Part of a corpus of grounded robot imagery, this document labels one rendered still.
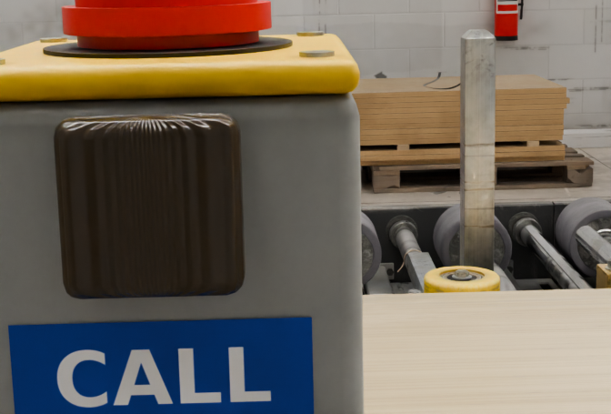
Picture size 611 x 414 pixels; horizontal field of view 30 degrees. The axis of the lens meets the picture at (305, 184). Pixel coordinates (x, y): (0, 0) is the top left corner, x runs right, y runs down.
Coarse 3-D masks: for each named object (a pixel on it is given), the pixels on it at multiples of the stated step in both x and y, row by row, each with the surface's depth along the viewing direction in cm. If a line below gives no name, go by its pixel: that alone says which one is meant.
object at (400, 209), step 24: (384, 216) 187; (408, 216) 187; (432, 216) 187; (504, 216) 187; (552, 216) 187; (384, 240) 187; (432, 240) 188; (552, 240) 188; (528, 264) 189; (408, 288) 184; (528, 288) 183; (552, 288) 184
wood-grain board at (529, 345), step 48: (384, 336) 104; (432, 336) 104; (480, 336) 103; (528, 336) 103; (576, 336) 103; (384, 384) 92; (432, 384) 92; (480, 384) 92; (528, 384) 91; (576, 384) 91
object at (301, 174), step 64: (0, 64) 19; (64, 64) 19; (128, 64) 19; (192, 64) 19; (256, 64) 19; (320, 64) 19; (0, 128) 19; (256, 128) 19; (320, 128) 19; (0, 192) 19; (256, 192) 19; (320, 192) 19; (0, 256) 19; (256, 256) 19; (320, 256) 19; (0, 320) 20; (64, 320) 20; (128, 320) 20; (320, 320) 20; (0, 384) 20; (320, 384) 20
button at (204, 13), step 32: (96, 0) 21; (128, 0) 20; (160, 0) 20; (192, 0) 20; (224, 0) 21; (256, 0) 22; (64, 32) 21; (96, 32) 20; (128, 32) 20; (160, 32) 20; (192, 32) 20; (224, 32) 21; (256, 32) 22
